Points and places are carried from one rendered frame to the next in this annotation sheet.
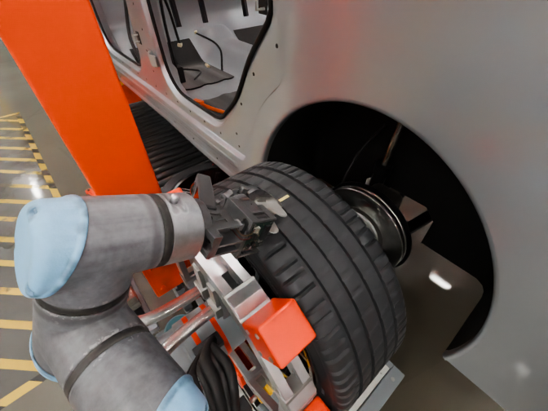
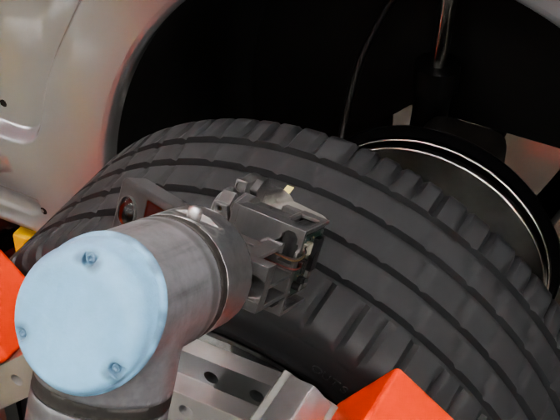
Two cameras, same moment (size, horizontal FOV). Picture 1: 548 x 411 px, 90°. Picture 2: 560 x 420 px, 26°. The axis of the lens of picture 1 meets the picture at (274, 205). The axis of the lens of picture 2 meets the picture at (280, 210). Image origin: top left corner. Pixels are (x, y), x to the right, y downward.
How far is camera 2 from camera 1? 0.56 m
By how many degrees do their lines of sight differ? 17
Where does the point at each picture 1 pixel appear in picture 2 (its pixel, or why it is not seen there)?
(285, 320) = (397, 406)
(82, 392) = not seen: outside the picture
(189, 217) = (229, 237)
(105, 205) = (144, 235)
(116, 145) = not seen: outside the picture
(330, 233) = (407, 242)
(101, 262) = (178, 315)
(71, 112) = not seen: outside the picture
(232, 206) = (247, 217)
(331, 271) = (435, 314)
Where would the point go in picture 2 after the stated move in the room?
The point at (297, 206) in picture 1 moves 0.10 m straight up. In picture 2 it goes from (321, 204) to (323, 113)
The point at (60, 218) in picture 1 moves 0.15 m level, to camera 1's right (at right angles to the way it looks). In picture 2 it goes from (128, 257) to (358, 197)
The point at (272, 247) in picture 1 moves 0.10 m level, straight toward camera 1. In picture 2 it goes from (312, 295) to (363, 378)
